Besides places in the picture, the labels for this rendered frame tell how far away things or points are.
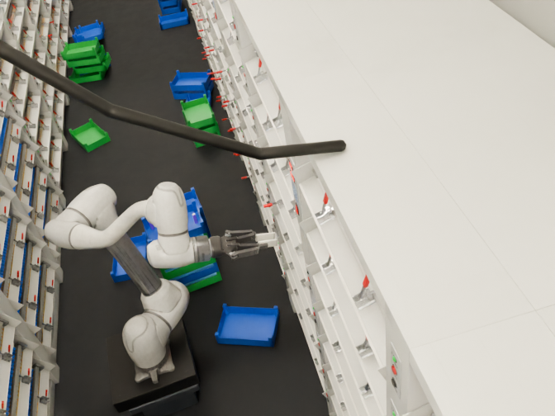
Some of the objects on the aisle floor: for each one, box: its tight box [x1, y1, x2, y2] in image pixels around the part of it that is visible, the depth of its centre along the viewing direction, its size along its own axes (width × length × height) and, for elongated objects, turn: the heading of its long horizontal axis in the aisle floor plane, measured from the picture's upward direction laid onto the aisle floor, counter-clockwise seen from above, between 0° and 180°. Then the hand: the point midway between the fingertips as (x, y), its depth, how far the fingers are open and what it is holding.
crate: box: [111, 232, 149, 282], centre depth 346 cm, size 30×20×8 cm
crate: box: [215, 304, 280, 347], centre depth 298 cm, size 30×20×8 cm
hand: (267, 239), depth 202 cm, fingers open, 3 cm apart
